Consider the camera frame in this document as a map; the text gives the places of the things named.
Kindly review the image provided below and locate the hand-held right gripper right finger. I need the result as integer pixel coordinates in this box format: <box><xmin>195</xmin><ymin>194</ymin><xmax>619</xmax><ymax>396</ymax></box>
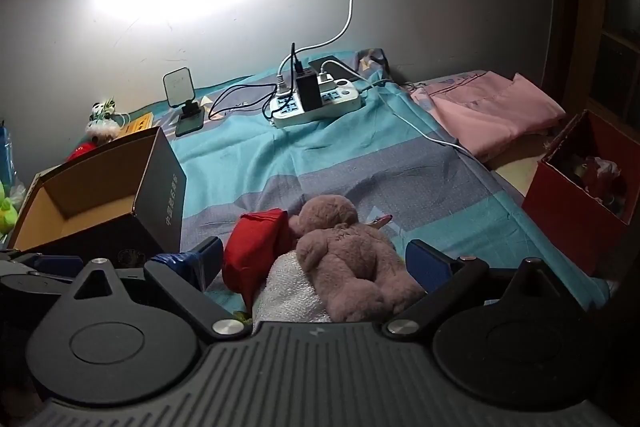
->
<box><xmin>383</xmin><ymin>240</ymin><xmax>558</xmax><ymax>341</ymax></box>

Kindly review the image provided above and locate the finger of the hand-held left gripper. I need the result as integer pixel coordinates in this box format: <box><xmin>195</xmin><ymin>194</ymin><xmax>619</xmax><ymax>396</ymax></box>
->
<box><xmin>0</xmin><ymin>249</ymin><xmax>85</xmax><ymax>279</ymax></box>
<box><xmin>0</xmin><ymin>275</ymin><xmax>77</xmax><ymax>308</ymax></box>

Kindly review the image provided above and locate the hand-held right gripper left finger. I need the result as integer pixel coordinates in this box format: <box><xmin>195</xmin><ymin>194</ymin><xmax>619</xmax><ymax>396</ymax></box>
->
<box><xmin>69</xmin><ymin>237</ymin><xmax>251</xmax><ymax>341</ymax></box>

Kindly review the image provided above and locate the red cloth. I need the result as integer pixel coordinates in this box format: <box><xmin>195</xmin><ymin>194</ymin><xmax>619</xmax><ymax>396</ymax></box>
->
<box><xmin>222</xmin><ymin>208</ymin><xmax>301</xmax><ymax>308</ymax></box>

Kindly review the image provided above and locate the dark cardboard shoe box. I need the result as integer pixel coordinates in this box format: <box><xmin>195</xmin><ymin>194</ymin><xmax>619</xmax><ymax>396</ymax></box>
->
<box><xmin>7</xmin><ymin>125</ymin><xmax>187</xmax><ymax>268</ymax></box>

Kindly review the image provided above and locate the mauve plush toy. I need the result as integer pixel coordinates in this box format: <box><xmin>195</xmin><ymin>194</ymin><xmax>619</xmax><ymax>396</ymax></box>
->
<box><xmin>287</xmin><ymin>195</ymin><xmax>426</xmax><ymax>323</ymax></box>

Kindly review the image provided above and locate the white towel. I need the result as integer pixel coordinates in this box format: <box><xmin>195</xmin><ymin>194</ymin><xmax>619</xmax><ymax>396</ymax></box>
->
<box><xmin>252</xmin><ymin>249</ymin><xmax>333</xmax><ymax>324</ymax></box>

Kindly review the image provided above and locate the green frog plush toy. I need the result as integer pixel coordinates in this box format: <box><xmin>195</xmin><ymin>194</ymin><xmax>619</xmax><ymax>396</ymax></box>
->
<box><xmin>0</xmin><ymin>181</ymin><xmax>18</xmax><ymax>235</ymax></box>

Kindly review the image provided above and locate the red plush toy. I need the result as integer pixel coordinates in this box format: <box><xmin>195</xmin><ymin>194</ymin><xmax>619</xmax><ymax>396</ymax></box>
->
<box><xmin>65</xmin><ymin>141</ymin><xmax>98</xmax><ymax>162</ymax></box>

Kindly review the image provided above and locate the blue packet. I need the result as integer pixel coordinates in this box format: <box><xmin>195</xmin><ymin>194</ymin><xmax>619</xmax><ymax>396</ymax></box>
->
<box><xmin>0</xmin><ymin>119</ymin><xmax>13</xmax><ymax>188</ymax></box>

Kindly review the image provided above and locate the beige mattress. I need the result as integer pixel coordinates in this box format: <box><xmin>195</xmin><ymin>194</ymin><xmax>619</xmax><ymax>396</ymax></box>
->
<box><xmin>487</xmin><ymin>132</ymin><xmax>551</xmax><ymax>198</ymax></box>

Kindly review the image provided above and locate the panda plush toy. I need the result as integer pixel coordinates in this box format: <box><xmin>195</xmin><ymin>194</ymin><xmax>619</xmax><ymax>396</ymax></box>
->
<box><xmin>86</xmin><ymin>97</ymin><xmax>126</xmax><ymax>142</ymax></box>

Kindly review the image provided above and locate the yellow book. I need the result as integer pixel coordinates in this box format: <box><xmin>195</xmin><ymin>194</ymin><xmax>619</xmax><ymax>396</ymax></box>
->
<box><xmin>116</xmin><ymin>112</ymin><xmax>153</xmax><ymax>140</ymax></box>

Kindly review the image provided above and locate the red cardboard box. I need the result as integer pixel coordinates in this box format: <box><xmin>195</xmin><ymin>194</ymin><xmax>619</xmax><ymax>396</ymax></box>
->
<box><xmin>522</xmin><ymin>109</ymin><xmax>640</xmax><ymax>278</ymax></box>

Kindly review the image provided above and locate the folded pink cloth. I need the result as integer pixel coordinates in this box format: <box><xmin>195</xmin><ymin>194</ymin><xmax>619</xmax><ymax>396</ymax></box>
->
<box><xmin>410</xmin><ymin>71</ymin><xmax>567</xmax><ymax>160</ymax></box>

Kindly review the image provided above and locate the green phone stand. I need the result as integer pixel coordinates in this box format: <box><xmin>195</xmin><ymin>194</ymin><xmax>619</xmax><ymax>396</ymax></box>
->
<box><xmin>162</xmin><ymin>66</ymin><xmax>205</xmax><ymax>138</ymax></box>

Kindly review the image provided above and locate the white power strip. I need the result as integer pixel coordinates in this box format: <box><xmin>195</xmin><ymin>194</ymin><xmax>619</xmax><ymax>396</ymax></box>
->
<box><xmin>270</xmin><ymin>78</ymin><xmax>362</xmax><ymax>129</ymax></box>

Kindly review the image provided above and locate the pink white bundle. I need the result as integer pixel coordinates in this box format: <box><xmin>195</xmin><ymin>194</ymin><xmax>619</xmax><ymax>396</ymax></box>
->
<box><xmin>555</xmin><ymin>154</ymin><xmax>628</xmax><ymax>212</ymax></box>

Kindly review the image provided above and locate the black charger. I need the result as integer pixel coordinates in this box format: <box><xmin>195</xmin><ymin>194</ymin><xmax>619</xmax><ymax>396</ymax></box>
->
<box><xmin>295</xmin><ymin>74</ymin><xmax>322</xmax><ymax>112</ymax></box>

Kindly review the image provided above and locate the dark phone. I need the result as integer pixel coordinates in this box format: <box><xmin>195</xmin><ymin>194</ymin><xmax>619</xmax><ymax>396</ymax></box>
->
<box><xmin>309</xmin><ymin>54</ymin><xmax>358</xmax><ymax>82</ymax></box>

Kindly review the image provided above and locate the dark wooden cabinet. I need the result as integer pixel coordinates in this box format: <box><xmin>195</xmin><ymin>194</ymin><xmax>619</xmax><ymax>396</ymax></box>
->
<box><xmin>552</xmin><ymin>0</ymin><xmax>640</xmax><ymax>138</ymax></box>

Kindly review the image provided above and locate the thin white cable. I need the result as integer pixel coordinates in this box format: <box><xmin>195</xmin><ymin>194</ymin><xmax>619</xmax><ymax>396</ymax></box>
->
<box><xmin>320</xmin><ymin>61</ymin><xmax>471</xmax><ymax>152</ymax></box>

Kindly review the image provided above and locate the black cable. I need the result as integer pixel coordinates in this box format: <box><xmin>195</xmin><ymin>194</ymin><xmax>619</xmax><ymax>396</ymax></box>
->
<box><xmin>209</xmin><ymin>42</ymin><xmax>306</xmax><ymax>122</ymax></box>

